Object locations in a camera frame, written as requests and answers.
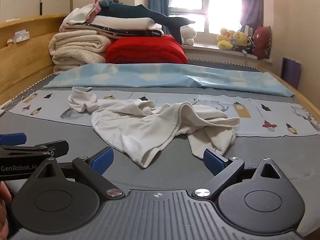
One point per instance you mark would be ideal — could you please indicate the window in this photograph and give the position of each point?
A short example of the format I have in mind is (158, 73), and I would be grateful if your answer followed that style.
(209, 16)

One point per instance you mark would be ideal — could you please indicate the white sock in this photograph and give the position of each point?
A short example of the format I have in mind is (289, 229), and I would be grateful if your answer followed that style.
(82, 99)

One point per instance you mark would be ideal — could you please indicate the purple curtain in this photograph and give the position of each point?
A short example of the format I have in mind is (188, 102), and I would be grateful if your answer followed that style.
(252, 14)

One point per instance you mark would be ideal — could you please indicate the dark red owl cushion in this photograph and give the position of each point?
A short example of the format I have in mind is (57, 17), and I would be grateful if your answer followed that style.
(262, 40)

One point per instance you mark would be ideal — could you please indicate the white folded bedding stack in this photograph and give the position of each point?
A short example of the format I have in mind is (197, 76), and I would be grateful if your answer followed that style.
(84, 18)

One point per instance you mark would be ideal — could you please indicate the wooden bed frame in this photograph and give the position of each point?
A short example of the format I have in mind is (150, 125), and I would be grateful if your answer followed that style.
(25, 63)

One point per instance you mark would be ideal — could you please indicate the white shirt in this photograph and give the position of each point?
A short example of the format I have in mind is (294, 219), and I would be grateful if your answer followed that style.
(141, 130)

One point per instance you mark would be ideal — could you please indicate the cream folded blanket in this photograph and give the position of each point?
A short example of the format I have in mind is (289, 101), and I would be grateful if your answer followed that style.
(73, 49)

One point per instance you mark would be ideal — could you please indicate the person's left hand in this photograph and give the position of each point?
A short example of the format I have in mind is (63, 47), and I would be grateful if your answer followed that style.
(5, 197)

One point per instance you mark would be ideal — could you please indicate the dark teal shark plush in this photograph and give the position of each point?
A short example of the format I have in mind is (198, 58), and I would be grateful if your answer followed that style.
(118, 10)

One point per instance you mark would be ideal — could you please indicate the white bear plush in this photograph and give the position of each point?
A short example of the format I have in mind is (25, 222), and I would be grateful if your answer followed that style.
(188, 35)

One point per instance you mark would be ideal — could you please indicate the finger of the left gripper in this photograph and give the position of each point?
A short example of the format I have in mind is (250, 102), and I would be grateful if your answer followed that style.
(52, 149)
(13, 139)

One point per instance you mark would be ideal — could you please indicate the tissue pack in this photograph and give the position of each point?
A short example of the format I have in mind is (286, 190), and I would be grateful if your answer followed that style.
(21, 36)

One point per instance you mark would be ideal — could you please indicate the light blue folded sheet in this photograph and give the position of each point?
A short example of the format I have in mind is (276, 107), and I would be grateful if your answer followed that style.
(168, 75)

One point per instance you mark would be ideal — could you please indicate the yellow plush toy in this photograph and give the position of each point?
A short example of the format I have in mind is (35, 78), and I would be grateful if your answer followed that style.
(235, 40)

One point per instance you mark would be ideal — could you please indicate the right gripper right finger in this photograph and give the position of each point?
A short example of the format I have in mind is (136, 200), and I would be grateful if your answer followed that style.
(225, 173)

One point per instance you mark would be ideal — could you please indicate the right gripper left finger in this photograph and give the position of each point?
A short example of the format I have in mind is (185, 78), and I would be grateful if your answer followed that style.
(90, 170)

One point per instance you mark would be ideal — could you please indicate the red folded blanket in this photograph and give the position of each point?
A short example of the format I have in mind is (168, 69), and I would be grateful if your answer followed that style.
(163, 49)

